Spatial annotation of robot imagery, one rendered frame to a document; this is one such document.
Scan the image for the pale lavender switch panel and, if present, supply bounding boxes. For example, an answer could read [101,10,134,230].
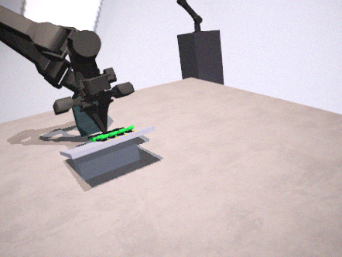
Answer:
[60,125,156,181]

